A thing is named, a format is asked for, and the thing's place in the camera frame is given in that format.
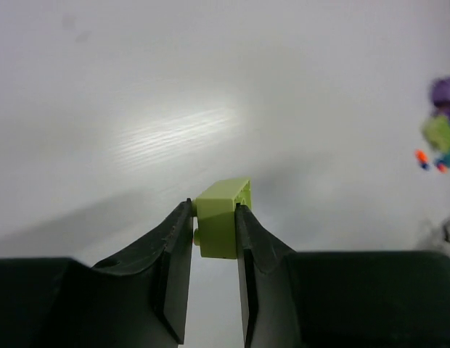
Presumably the purple lego brick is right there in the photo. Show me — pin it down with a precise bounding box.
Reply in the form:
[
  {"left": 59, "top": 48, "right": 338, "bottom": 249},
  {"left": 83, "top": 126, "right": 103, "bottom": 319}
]
[{"left": 429, "top": 76, "right": 450, "bottom": 117}]

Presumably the small orange blue lego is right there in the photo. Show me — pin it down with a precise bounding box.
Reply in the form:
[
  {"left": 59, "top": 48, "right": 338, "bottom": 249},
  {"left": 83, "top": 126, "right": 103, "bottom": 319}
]
[{"left": 414, "top": 149, "right": 430, "bottom": 170}]

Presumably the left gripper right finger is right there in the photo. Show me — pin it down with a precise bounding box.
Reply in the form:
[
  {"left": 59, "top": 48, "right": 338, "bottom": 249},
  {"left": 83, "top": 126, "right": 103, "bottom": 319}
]
[{"left": 234, "top": 206, "right": 450, "bottom": 347}]

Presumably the lime green lego brick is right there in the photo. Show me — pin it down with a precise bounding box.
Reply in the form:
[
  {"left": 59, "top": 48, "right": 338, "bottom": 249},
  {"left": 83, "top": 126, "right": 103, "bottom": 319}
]
[{"left": 192, "top": 178, "right": 252, "bottom": 260}]

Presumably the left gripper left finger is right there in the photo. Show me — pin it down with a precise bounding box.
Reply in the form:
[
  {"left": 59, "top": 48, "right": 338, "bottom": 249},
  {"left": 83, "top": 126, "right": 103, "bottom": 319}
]
[{"left": 0, "top": 200, "right": 193, "bottom": 347}]

